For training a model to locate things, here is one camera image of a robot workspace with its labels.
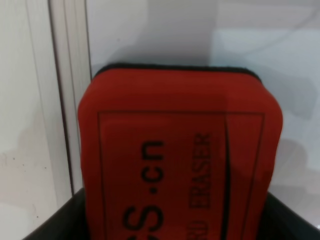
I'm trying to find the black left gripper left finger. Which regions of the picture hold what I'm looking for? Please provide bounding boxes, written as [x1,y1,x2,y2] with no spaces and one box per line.
[24,188,87,240]

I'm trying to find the red whiteboard eraser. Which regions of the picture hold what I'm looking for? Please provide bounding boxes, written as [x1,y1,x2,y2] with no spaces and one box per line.
[78,64,283,240]

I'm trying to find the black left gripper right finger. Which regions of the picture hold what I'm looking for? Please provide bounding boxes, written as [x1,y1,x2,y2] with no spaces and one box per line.
[256,193,320,240]

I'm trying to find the white board with aluminium frame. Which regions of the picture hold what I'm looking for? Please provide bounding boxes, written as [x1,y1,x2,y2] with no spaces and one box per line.
[48,0,320,228]

